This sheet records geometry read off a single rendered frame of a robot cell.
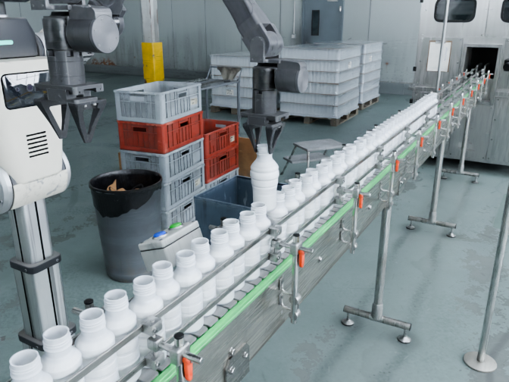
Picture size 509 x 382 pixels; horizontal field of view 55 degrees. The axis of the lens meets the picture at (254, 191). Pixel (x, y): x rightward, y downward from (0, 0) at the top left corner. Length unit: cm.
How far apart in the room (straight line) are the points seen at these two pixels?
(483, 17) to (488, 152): 139
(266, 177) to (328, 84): 662
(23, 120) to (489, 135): 506
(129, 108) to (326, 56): 459
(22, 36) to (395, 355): 215
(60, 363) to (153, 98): 290
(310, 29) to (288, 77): 1102
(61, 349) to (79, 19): 49
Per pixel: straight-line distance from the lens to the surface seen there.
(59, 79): 88
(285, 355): 259
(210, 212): 187
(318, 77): 782
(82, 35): 83
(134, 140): 374
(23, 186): 139
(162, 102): 354
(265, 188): 120
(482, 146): 582
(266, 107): 115
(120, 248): 315
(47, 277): 156
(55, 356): 79
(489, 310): 260
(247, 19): 114
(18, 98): 135
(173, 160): 372
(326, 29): 1198
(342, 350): 266
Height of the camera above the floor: 159
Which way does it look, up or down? 19 degrees down
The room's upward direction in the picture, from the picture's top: straight up
